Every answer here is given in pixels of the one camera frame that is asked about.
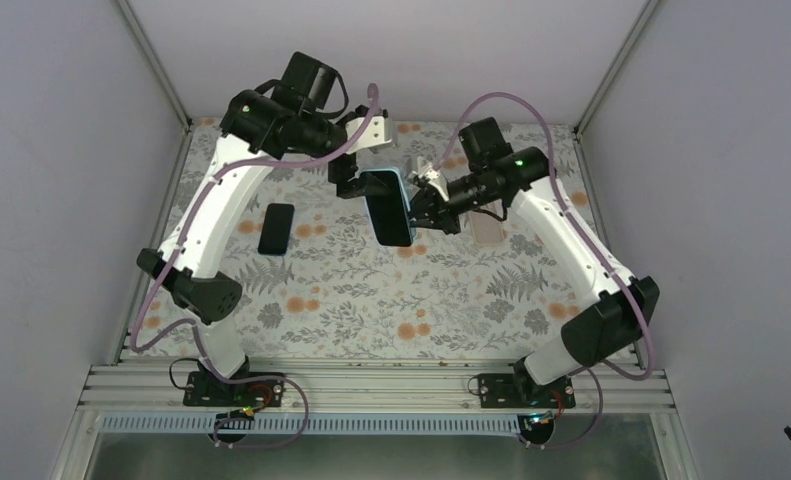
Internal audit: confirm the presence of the aluminium frame post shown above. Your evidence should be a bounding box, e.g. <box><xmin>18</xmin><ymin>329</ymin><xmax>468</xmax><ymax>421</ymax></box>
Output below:
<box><xmin>112</xmin><ymin>0</ymin><xmax>192</xmax><ymax>130</ymax></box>
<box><xmin>574</xmin><ymin>0</ymin><xmax>662</xmax><ymax>138</ymax></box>

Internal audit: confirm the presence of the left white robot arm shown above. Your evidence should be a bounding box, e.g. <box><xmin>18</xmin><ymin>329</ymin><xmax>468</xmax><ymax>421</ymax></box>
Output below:
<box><xmin>129</xmin><ymin>52</ymin><xmax>391</xmax><ymax>405</ymax></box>

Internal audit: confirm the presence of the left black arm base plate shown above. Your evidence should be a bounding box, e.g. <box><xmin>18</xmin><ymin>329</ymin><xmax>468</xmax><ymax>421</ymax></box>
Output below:
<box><xmin>182</xmin><ymin>371</ymin><xmax>285</xmax><ymax>409</ymax></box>

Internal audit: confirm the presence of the blue phone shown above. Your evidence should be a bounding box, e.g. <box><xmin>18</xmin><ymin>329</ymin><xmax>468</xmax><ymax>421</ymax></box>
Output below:
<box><xmin>257</xmin><ymin>203</ymin><xmax>295</xmax><ymax>256</ymax></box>

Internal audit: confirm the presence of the aluminium front rail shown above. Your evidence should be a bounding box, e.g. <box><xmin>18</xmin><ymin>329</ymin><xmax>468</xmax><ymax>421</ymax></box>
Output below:
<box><xmin>78</xmin><ymin>359</ymin><xmax>676</xmax><ymax>414</ymax></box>

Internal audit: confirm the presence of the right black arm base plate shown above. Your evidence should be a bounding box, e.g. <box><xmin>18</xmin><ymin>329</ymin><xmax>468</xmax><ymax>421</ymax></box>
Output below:
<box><xmin>475</xmin><ymin>373</ymin><xmax>576</xmax><ymax>409</ymax></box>

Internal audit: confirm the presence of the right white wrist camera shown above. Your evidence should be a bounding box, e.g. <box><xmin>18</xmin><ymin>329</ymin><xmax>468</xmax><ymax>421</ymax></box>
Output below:
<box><xmin>407</xmin><ymin>156</ymin><xmax>450</xmax><ymax>202</ymax></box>

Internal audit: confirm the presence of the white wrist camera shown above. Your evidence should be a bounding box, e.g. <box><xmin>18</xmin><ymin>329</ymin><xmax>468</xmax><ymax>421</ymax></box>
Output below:
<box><xmin>407</xmin><ymin>156</ymin><xmax>450</xmax><ymax>202</ymax></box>
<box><xmin>347</xmin><ymin>115</ymin><xmax>397</xmax><ymax>154</ymax></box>

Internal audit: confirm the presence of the beige phone case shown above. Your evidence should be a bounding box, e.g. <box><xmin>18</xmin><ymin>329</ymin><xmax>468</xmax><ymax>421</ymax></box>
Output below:
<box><xmin>468</xmin><ymin>212</ymin><xmax>505</xmax><ymax>246</ymax></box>

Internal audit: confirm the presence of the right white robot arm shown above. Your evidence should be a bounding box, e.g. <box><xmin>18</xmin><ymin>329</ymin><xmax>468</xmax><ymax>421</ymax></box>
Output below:
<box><xmin>408</xmin><ymin>117</ymin><xmax>660</xmax><ymax>407</ymax></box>

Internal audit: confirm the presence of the black phone light-blue case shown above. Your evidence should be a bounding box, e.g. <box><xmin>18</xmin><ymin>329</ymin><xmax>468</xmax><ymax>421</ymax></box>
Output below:
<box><xmin>360</xmin><ymin>168</ymin><xmax>415</xmax><ymax>247</ymax></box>

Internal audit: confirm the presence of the floral patterned table mat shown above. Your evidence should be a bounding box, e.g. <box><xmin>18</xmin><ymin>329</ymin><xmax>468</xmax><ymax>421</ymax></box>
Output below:
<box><xmin>131</xmin><ymin>117</ymin><xmax>635</xmax><ymax>363</ymax></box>

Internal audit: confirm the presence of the left aluminium frame post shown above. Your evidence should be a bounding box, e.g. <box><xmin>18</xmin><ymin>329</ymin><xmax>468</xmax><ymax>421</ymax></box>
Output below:
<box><xmin>112</xmin><ymin>0</ymin><xmax>192</xmax><ymax>130</ymax></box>

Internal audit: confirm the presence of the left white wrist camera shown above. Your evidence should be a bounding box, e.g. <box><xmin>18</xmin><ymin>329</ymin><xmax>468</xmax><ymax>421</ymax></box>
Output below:
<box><xmin>347</xmin><ymin>115</ymin><xmax>397</xmax><ymax>154</ymax></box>

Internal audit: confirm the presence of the light-blue slotted cable duct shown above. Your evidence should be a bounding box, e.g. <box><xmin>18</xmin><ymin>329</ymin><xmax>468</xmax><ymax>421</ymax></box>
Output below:
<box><xmin>98</xmin><ymin>412</ymin><xmax>520</xmax><ymax>436</ymax></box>

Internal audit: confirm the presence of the right aluminium frame post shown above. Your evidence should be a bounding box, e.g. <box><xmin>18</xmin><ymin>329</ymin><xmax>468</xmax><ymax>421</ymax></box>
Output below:
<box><xmin>574</xmin><ymin>0</ymin><xmax>662</xmax><ymax>138</ymax></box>

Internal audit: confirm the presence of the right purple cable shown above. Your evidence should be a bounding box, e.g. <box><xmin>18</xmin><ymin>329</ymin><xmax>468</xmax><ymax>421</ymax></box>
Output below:
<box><xmin>434</xmin><ymin>91</ymin><xmax>656</xmax><ymax>452</ymax></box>

